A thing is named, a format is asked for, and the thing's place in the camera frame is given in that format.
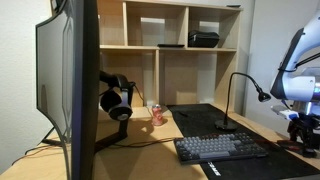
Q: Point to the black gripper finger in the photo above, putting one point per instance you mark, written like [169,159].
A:
[313,150]
[306,150]

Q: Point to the small dark stick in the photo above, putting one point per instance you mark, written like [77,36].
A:
[182,114]

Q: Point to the grey mechanical keyboard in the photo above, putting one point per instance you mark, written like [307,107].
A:
[220,147]

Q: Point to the black curved monitor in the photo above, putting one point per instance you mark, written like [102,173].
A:
[71,83]

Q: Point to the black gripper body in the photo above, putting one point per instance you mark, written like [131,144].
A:
[305,128]

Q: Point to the red soda can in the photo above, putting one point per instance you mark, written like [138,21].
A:
[157,115]

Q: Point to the black headphones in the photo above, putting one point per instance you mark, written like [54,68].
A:
[115,103]

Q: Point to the light wooden shelf unit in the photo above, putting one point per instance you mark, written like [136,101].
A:
[173,75]

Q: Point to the small black remote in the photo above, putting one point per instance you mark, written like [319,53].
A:
[233,5]

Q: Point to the black desk mat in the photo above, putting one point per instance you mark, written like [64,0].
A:
[203,120]

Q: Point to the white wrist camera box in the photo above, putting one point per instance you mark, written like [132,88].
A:
[283,112]

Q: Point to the black case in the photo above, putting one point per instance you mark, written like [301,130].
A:
[203,39]

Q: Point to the black headphone stand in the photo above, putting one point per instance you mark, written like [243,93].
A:
[121,130]

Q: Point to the black gooseneck desk lamp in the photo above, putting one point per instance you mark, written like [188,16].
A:
[226,125]

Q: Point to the flat black device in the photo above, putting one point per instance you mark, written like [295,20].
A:
[170,45]

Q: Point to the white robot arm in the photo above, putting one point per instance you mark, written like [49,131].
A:
[296,83]

